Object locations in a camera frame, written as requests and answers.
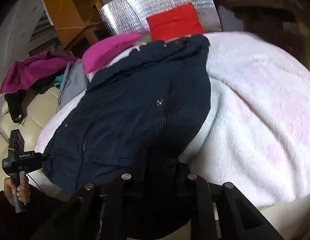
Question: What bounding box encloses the navy blue padded jacket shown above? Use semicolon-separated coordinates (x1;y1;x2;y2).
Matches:
42;35;211;195

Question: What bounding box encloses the person's left hand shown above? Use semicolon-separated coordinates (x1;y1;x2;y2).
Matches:
4;176;31;206

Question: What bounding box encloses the cream leather headboard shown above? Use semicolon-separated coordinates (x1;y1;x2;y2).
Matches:
0;87;59;191

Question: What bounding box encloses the black garment on headboard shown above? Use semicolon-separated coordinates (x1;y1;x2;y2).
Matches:
4;89;26;124

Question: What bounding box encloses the purple garment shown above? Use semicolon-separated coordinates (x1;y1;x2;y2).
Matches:
0;50;78;94

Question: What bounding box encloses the teal garment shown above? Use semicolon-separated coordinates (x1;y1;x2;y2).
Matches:
52;74;64;89

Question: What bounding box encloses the grey garment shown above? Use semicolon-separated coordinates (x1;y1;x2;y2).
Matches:
58;59;88;109

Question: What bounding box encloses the white fleece bed blanket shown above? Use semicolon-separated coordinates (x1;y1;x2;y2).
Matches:
36;32;310;206

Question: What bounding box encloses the magenta pillow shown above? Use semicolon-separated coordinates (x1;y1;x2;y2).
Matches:
82;34;143;75

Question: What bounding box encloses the brown wooden cabinet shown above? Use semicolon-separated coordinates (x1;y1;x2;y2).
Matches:
43;0;111;57

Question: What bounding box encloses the silver reflective foil mat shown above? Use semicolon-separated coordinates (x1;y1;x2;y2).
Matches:
99;0;222;35

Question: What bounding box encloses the red pillow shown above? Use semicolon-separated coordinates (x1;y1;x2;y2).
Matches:
146;3;204;41

